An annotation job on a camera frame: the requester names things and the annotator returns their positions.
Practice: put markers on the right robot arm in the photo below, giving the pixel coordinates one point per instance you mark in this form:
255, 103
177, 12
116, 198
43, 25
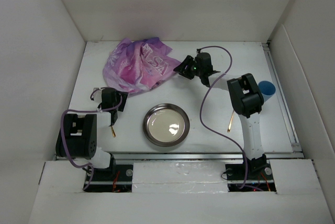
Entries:
246, 99

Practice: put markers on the gold fork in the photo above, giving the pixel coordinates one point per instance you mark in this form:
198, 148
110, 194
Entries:
113, 132

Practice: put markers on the blue plastic cup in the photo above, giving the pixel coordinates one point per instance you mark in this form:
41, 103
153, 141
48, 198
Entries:
267, 89

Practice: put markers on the round metal plate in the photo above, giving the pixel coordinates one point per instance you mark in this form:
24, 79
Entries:
166, 125

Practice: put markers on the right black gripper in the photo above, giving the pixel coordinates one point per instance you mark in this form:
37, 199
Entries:
180, 68

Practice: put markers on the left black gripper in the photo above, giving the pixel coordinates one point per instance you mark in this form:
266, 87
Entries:
124, 95

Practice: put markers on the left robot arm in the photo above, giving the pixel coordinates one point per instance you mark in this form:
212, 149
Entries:
77, 140

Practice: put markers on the gold spoon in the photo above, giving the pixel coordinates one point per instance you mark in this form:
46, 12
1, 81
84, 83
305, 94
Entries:
230, 122

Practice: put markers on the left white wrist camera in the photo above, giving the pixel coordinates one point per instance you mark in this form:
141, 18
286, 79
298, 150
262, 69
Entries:
96, 95

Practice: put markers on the purple pink printed cloth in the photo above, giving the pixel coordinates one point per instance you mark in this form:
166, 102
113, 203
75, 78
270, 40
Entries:
140, 66

